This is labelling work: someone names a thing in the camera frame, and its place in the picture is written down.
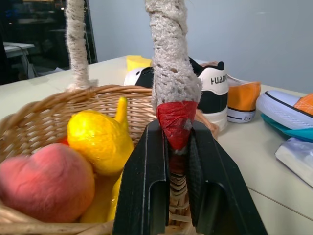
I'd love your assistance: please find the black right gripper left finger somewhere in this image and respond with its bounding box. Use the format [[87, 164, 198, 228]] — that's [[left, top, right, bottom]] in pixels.
[[112, 121, 171, 235]]

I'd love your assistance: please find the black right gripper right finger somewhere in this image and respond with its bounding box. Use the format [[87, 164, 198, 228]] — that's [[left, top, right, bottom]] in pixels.
[[186, 123, 268, 235]]

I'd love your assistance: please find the wicker basket with rope handle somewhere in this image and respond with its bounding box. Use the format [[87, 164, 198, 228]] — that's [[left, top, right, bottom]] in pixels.
[[0, 0, 221, 235]]

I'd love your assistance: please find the yellow banana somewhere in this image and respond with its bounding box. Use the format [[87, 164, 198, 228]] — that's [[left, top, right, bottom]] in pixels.
[[79, 96, 130, 224]]

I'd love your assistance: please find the yellow pear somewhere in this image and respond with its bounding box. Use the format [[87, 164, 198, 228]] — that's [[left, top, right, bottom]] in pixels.
[[67, 110, 134, 176]]

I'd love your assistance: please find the white plastic bag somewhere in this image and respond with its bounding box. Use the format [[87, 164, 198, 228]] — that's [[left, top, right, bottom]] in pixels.
[[275, 137, 313, 188]]

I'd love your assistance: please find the orange canvas shoe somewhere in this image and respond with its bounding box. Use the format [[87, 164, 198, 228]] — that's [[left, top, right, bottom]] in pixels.
[[255, 90, 313, 131], [226, 75, 262, 123]]

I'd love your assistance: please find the black white sneaker with lettering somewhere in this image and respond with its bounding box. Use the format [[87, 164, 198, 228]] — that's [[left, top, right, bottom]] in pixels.
[[187, 57, 229, 135]]

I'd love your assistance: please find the teal flat object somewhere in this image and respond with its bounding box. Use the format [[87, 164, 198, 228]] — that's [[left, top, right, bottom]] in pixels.
[[260, 113, 313, 143]]

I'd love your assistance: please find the pink peach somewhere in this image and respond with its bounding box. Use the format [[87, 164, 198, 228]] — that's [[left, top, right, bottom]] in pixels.
[[0, 143, 96, 223]]

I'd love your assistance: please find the yellow object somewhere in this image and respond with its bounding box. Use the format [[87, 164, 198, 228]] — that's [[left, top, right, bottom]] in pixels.
[[126, 55, 153, 73]]

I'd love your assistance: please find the white background desk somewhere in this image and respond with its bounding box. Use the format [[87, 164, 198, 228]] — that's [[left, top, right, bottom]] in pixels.
[[3, 41, 35, 79]]

